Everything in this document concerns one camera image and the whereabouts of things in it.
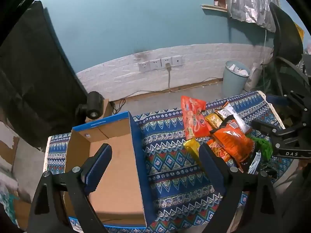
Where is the white plug with cable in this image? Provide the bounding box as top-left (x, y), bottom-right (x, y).
top-left (165, 63), bottom-right (223, 92)

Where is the black office chair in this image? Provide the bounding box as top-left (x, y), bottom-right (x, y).
top-left (268, 2), bottom-right (311, 95)

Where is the wooden wall shelf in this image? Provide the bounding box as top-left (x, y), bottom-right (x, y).
top-left (201, 3), bottom-right (229, 12)

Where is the grey-blue trash bin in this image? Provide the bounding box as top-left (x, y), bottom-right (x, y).
top-left (222, 61), bottom-right (251, 97)

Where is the black backdrop cloth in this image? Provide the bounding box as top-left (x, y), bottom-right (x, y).
top-left (0, 0), bottom-right (89, 149)

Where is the silver foil snack packet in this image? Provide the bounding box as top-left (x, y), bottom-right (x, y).
top-left (247, 152), bottom-right (262, 174)

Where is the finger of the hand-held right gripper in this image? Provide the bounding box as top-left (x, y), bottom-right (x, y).
top-left (251, 119), bottom-right (280, 137)
top-left (266, 87), bottom-right (311, 127)

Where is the white snack bag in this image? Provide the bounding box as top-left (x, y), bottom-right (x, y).
top-left (217, 102), bottom-right (252, 133)

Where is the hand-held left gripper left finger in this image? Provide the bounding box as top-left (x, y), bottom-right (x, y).
top-left (27, 143), bottom-right (113, 233)

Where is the small golden snack packet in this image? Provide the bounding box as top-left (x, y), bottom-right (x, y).
top-left (205, 114), bottom-right (223, 128)

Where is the large red snack bag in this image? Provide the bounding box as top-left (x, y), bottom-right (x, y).
top-left (180, 96), bottom-right (212, 141)

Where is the orange snack bag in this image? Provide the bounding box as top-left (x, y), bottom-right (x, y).
top-left (210, 120), bottom-right (255, 170)

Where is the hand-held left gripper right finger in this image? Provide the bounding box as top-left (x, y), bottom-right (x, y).
top-left (199, 143), bottom-right (285, 233)

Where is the blue-sided cardboard box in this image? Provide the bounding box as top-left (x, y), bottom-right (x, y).
top-left (64, 111), bottom-right (156, 229)

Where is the silver foil sheet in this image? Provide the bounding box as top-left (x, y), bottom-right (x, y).
top-left (227, 0), bottom-right (281, 32)

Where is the green snack bag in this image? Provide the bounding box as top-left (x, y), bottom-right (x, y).
top-left (250, 136), bottom-right (273, 161)

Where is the black floor cable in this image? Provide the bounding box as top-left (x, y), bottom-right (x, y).
top-left (112, 91), bottom-right (156, 114)

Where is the long yellow snack packet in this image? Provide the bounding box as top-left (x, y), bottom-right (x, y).
top-left (183, 138), bottom-right (202, 164)

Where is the blue patterned tablecloth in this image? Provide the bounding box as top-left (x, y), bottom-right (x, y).
top-left (44, 91), bottom-right (286, 233)

